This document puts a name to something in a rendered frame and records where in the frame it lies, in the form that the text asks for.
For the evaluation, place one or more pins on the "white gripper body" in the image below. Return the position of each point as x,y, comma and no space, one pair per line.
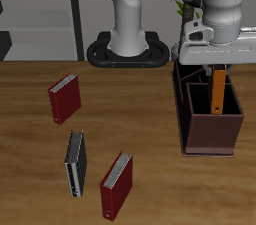
216,52

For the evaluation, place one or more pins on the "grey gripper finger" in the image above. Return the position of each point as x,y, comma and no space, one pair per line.
207,70
229,67

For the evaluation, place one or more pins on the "orange book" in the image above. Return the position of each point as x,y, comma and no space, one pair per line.
217,89

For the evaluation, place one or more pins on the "dark brown desk caddy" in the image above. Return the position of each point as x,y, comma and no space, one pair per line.
213,125

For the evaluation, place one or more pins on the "red book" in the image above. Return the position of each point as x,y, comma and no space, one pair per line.
65,99
116,185

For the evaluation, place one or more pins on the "black book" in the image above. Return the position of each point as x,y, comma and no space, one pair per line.
76,164

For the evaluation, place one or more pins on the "green pot plant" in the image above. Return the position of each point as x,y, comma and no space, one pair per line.
182,5

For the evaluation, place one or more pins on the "grey shelf unit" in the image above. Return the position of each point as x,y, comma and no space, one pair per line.
36,12

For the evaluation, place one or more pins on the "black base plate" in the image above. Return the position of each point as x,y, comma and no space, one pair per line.
100,56

